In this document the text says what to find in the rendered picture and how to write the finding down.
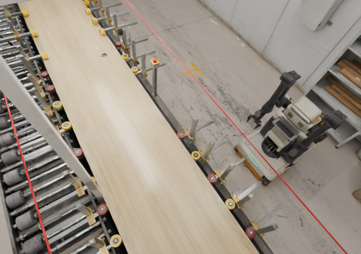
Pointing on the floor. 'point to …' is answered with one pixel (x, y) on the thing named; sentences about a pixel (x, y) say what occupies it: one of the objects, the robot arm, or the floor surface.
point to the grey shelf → (322, 101)
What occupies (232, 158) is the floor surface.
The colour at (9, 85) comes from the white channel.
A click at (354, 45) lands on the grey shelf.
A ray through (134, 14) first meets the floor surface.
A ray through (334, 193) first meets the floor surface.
